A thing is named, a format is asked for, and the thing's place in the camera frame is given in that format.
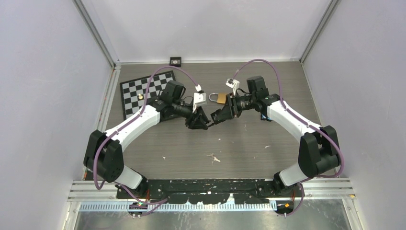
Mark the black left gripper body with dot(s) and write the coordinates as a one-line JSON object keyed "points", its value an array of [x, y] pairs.
{"points": [[193, 114]]}

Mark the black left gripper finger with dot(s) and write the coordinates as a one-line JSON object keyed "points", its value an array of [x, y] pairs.
{"points": [[195, 123], [203, 117]]}

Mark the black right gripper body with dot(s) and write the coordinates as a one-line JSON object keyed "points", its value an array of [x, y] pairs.
{"points": [[232, 103]]}

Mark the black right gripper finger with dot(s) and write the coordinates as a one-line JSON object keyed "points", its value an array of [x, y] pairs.
{"points": [[215, 116], [226, 116]]}

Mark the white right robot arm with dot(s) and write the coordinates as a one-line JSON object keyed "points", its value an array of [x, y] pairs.
{"points": [[318, 145]]}

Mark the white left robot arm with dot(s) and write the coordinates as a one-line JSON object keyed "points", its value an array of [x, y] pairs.
{"points": [[104, 152]]}

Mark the brass padlock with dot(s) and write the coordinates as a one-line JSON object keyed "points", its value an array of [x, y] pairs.
{"points": [[219, 98]]}

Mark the small black square box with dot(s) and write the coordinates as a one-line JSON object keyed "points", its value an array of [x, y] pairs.
{"points": [[175, 61]]}

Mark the black white chessboard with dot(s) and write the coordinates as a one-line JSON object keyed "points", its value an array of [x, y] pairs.
{"points": [[130, 90]]}

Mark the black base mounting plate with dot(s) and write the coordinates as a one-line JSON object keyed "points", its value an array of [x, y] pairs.
{"points": [[209, 191]]}

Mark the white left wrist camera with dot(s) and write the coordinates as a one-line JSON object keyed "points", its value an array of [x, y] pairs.
{"points": [[199, 99]]}

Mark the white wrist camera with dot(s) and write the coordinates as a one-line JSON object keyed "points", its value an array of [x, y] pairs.
{"points": [[199, 99], [233, 84]]}

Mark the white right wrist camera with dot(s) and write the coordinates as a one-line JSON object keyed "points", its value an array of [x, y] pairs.
{"points": [[233, 84]]}

